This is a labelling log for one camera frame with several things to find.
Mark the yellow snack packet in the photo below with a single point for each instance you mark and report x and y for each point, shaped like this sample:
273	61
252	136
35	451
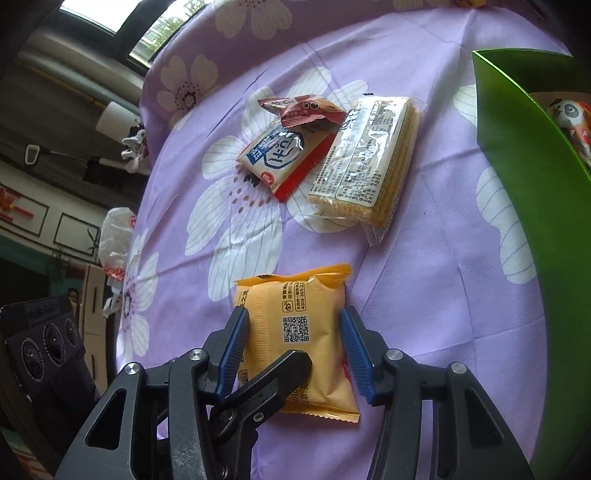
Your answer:
295	295

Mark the green box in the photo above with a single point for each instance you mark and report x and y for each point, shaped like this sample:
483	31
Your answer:
531	184

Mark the panda print snack packet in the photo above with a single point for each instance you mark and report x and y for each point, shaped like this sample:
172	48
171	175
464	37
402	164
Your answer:
571	117

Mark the black speaker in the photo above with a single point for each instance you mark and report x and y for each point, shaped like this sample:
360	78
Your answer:
37	344

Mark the white and red snack packet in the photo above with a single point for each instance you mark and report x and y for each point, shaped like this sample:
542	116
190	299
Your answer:
277	157

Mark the clear cracker packet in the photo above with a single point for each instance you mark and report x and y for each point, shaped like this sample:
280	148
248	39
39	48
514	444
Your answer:
364	161

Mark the white and red plastic bag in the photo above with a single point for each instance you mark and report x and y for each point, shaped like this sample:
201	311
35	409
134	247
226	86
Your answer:
115	240

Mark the black framed window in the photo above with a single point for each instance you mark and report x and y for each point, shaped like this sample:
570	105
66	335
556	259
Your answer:
115	18

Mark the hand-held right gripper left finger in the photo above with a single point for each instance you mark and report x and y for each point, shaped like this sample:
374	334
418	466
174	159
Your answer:
233	353

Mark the cardboard box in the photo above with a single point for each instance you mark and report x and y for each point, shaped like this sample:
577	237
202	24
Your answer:
94	300

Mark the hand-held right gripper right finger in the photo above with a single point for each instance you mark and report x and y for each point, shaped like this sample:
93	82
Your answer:
355	362

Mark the white cylinder lamp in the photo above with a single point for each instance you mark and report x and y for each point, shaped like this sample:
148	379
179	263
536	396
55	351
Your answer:
111	122

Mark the red knot wall decoration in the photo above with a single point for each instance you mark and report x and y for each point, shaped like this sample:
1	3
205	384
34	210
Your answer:
18	208

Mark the dark red snack packet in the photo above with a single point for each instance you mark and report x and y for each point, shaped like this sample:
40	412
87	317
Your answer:
302	110

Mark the white wall hook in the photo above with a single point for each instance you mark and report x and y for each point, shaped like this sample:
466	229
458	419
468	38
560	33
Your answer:
31	153

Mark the purple floral bedsheet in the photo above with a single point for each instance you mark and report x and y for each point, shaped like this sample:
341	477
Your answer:
415	300

